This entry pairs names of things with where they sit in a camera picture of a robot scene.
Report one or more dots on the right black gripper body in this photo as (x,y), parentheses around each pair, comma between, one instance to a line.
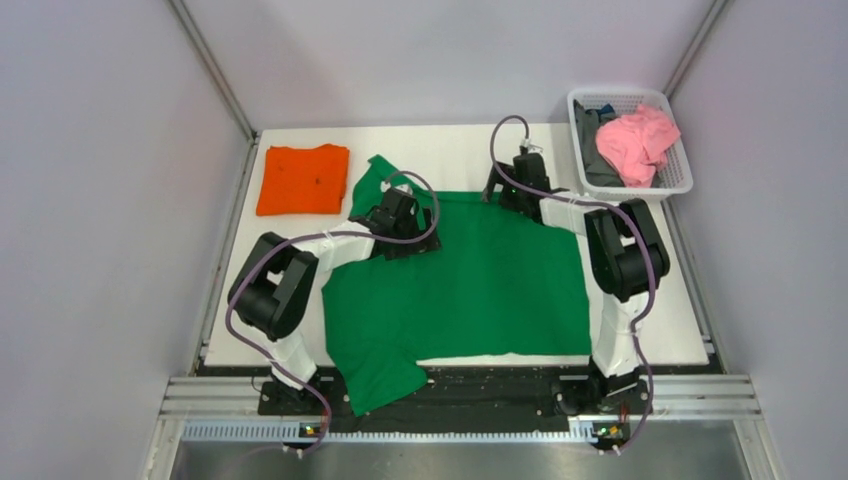
(511,203)

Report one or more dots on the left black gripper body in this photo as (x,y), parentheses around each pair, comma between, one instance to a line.
(402,249)

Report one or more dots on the green t shirt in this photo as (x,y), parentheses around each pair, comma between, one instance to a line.
(499,284)

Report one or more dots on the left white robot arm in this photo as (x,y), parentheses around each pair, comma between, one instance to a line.
(270,295)

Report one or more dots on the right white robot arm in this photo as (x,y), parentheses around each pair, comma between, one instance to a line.
(627,257)

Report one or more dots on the grey t shirt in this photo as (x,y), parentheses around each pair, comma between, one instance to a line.
(597,170)

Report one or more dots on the folded orange t shirt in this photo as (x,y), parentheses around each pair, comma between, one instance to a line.
(304,180)

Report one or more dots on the white plastic basket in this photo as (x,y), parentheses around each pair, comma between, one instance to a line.
(674,179)

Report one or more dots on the pink t shirt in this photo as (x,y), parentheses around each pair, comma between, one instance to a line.
(636,144)

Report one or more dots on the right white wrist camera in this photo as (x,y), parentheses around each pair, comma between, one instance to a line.
(527,147)

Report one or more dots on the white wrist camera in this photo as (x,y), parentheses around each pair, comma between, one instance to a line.
(527,147)
(405,189)

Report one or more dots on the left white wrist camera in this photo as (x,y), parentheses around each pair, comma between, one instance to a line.
(405,189)

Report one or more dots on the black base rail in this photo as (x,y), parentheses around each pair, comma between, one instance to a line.
(469,400)

